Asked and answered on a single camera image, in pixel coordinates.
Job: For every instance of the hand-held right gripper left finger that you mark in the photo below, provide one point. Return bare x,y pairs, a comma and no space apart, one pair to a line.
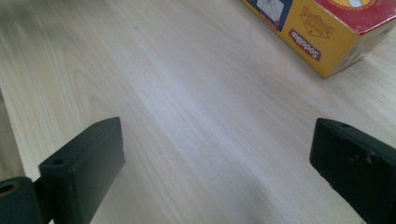
81,168

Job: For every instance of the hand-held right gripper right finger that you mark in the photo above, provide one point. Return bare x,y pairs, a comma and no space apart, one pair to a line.
358,168

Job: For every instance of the yellow and red cardboard box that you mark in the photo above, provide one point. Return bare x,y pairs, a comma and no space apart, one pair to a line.
327,31

